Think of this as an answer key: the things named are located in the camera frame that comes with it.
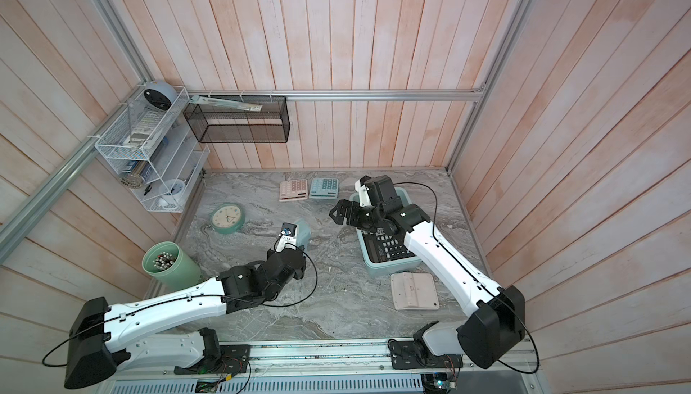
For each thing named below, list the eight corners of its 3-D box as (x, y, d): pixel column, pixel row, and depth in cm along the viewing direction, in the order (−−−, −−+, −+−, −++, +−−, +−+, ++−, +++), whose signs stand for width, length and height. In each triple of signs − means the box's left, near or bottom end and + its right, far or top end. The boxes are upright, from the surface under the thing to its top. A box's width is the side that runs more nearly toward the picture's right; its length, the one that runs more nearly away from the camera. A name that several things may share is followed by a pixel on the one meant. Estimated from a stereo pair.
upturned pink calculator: (394, 309, 84) (396, 306, 81) (390, 277, 91) (392, 273, 88) (437, 309, 84) (440, 306, 81) (429, 277, 91) (432, 273, 88)
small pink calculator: (279, 202, 112) (278, 198, 109) (280, 185, 118) (279, 181, 115) (307, 199, 112) (307, 195, 110) (307, 183, 118) (306, 179, 116)
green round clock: (208, 234, 102) (205, 229, 99) (218, 207, 110) (215, 202, 108) (240, 234, 102) (238, 229, 99) (247, 207, 110) (245, 202, 108)
